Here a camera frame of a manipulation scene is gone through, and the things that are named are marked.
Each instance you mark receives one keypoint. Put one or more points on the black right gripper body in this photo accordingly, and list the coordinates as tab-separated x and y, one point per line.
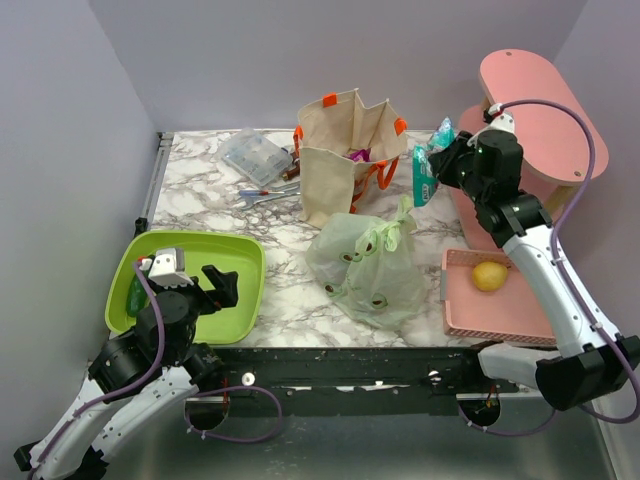
468	180

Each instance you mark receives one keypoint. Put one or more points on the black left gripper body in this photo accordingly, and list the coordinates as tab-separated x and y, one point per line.
200	304

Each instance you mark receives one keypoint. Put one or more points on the teal snack packet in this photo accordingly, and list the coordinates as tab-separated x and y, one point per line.
424	182

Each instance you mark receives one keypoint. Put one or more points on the purple snack packet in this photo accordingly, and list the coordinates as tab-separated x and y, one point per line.
360	156

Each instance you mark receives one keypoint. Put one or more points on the green avocado print plastic bag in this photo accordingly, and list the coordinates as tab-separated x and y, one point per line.
366	266

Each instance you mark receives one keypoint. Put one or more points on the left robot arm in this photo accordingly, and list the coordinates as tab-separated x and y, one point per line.
137	374

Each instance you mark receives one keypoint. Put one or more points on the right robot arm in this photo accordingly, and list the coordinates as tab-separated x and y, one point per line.
593	358

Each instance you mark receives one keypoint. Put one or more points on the beige canvas tote bag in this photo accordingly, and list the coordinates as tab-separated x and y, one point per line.
328	130

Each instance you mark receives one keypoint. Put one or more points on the lime green plastic tray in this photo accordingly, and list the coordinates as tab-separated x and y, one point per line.
227	252

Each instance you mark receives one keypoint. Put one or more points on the green cucumber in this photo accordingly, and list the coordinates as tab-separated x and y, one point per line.
136	297

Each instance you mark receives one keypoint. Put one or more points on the silver wrench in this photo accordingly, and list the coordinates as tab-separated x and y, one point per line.
252	201

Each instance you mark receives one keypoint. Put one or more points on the brown small bottle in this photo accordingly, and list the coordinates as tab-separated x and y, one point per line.
292	173

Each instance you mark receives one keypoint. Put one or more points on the clear plastic organizer box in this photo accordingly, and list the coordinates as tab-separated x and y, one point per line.
253	155

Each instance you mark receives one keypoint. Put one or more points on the pink plastic basket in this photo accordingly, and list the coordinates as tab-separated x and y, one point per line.
512	313

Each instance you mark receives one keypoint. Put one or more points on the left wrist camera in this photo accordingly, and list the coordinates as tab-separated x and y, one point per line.
166	268

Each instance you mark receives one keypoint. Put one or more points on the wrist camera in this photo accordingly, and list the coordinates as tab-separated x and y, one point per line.
497	117
166	268

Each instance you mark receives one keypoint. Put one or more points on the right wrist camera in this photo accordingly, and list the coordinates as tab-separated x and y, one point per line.
497	117

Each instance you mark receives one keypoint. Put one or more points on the blue handled tool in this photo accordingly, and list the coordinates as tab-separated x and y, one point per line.
257	193

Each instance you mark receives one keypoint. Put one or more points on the black table front rail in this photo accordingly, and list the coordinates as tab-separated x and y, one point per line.
331	382

